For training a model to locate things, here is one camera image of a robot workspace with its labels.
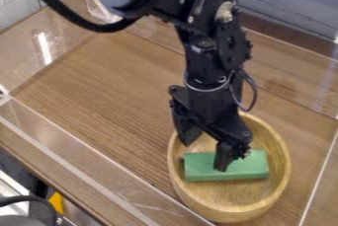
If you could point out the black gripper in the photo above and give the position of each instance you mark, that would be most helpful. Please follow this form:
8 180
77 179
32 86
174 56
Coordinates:
210 112

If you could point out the green rectangular block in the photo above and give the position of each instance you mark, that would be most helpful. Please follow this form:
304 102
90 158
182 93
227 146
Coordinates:
198 167

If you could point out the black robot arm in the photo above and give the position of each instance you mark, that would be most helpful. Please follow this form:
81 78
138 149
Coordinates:
209 29

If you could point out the brown wooden bowl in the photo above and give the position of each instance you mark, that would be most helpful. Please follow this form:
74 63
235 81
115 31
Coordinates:
240 200

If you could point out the yellow label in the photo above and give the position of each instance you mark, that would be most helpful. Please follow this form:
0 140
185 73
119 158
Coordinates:
56 201

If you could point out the clear acrylic enclosure wall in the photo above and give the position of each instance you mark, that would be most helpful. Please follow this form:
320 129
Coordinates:
86 120

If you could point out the clear acrylic corner bracket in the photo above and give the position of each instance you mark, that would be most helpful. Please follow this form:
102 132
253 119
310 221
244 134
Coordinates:
99 12

